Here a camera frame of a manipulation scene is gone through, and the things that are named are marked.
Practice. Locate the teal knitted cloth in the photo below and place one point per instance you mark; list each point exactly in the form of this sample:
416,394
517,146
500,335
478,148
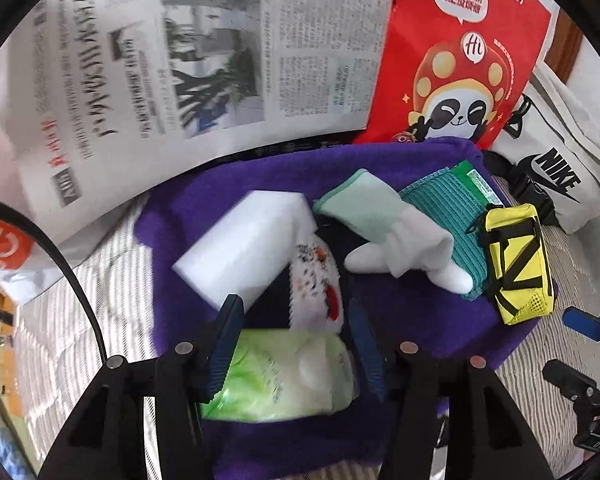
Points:
445,205

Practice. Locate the green snack packet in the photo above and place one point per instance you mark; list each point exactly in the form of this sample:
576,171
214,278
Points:
472,177

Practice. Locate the white sponge block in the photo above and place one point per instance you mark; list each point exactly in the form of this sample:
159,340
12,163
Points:
240,250

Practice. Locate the red panda print paper bag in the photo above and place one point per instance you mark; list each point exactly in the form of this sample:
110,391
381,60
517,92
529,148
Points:
415,35

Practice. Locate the orange and white plastic bag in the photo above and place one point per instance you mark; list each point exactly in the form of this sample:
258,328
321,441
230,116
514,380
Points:
0,245

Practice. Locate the mint and white glove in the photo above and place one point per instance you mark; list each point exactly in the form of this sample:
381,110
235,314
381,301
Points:
380,220

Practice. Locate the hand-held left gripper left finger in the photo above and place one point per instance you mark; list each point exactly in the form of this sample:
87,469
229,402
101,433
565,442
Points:
227,340

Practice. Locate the wooden headboard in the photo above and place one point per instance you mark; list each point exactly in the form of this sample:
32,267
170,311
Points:
565,35

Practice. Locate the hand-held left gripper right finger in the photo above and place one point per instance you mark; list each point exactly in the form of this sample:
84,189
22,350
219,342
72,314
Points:
367,345

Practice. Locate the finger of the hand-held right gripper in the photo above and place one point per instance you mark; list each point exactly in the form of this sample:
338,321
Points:
567,375
582,321

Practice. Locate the purple towel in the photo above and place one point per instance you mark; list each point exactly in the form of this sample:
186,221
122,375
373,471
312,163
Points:
430,320

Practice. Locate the white bag with black print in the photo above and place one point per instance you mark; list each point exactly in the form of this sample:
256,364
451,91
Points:
570,130

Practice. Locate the white printed snack packet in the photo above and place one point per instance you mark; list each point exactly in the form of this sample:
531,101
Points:
315,285

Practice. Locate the green and white wipes packet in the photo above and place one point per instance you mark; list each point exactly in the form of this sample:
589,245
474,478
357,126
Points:
280,375

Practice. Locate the newspaper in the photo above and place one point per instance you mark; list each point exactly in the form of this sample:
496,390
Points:
130,35

